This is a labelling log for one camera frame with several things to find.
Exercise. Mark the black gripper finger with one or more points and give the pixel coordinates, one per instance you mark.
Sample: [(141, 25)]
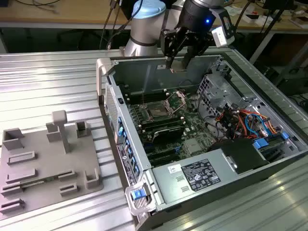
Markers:
[(196, 48), (168, 43)]

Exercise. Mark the small CPU plate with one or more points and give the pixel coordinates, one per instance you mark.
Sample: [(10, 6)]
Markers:
[(178, 70)]

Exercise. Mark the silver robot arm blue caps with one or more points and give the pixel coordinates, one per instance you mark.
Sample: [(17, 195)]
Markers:
[(144, 31)]

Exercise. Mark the CPU socket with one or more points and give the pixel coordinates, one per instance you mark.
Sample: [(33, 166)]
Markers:
[(156, 111)]

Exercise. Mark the black expansion slot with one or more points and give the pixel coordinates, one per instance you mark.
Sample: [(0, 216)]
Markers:
[(161, 152), (164, 160)]

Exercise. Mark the perforated metal drive cage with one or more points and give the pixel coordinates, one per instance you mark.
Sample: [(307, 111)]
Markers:
[(214, 93)]

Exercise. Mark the black RAM slots bank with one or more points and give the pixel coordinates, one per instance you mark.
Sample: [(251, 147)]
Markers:
[(163, 122), (149, 96)]

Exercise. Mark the green motherboard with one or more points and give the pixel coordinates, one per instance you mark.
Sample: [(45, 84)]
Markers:
[(195, 125)]

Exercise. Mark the black tripod pole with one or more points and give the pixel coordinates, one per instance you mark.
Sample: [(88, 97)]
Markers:
[(273, 18)]

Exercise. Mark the black monitor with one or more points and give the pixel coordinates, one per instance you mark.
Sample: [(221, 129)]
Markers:
[(276, 3)]

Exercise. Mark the black chair base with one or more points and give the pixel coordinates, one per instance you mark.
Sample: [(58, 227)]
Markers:
[(79, 36)]

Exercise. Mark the black graphics card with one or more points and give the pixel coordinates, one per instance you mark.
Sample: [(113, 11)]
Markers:
[(168, 136)]

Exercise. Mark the silver chipset heatsink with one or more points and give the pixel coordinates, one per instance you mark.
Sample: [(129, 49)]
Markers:
[(192, 146)]

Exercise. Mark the wooden desk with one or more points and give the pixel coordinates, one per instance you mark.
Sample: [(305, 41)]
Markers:
[(72, 12)]

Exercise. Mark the open grey PC case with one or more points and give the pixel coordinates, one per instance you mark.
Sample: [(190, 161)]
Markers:
[(138, 144)]

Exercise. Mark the black plastic air shroud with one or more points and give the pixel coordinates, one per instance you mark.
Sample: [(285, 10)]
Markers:
[(240, 151)]

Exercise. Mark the large blue drive clip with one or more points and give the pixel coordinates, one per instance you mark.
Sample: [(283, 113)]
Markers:
[(261, 144)]

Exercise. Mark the small blue clip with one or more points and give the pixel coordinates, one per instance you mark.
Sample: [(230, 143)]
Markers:
[(285, 135)]

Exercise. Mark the grey power supply with label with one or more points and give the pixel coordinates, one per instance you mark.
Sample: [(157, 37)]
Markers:
[(168, 183)]

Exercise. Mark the blue case latch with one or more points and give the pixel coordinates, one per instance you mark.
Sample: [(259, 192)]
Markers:
[(138, 194)]

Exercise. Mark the grey parts rack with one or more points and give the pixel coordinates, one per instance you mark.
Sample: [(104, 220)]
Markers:
[(48, 156)]

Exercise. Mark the green RAM stick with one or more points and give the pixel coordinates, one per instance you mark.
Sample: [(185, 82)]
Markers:
[(38, 181)]

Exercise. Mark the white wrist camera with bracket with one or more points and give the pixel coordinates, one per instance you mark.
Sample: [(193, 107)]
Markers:
[(220, 36)]

